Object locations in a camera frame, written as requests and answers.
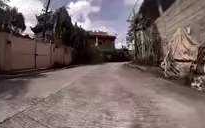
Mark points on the heap of pale rubble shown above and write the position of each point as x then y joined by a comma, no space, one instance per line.
203,83

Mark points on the building with red roof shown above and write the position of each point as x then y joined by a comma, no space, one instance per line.
103,41

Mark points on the climbing plants on tall wall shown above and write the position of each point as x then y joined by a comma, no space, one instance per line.
150,45

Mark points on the raised concrete kerb with pavement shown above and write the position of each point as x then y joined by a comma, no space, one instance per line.
138,66

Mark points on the group of dark trees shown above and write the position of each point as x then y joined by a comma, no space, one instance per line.
65,30

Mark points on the tan boundary wall with gate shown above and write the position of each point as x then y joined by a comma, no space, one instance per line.
21,53

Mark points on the grey concrete road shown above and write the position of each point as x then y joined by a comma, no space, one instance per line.
100,100

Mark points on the tan tarp-covered heap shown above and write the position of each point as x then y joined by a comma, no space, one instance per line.
181,50

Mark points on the tall grey concrete wall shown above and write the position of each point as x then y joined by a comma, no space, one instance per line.
190,16

